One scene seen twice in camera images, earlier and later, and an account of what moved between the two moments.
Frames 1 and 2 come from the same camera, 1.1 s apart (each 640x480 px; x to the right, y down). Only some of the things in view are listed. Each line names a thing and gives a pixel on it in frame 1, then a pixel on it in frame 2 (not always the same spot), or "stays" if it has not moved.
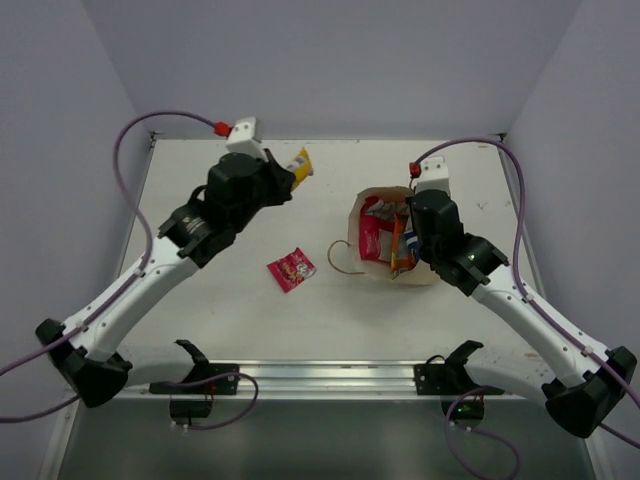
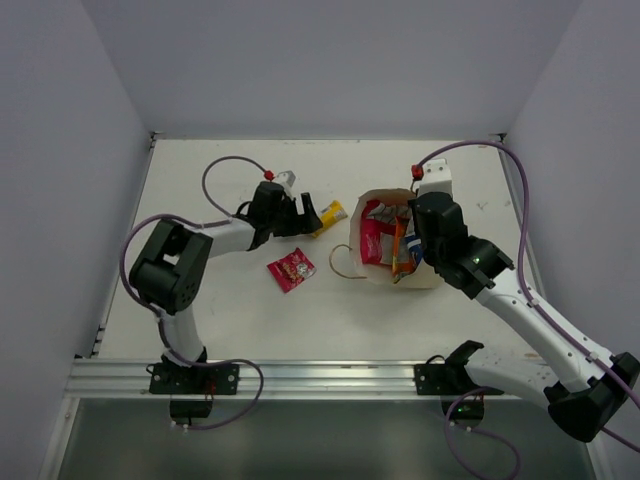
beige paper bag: (420, 273) stays
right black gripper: (412, 216) stays
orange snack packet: (402, 259) stays
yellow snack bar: (301, 167) -> (334, 212)
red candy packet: (292, 270) stays
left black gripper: (276, 181) -> (293, 216)
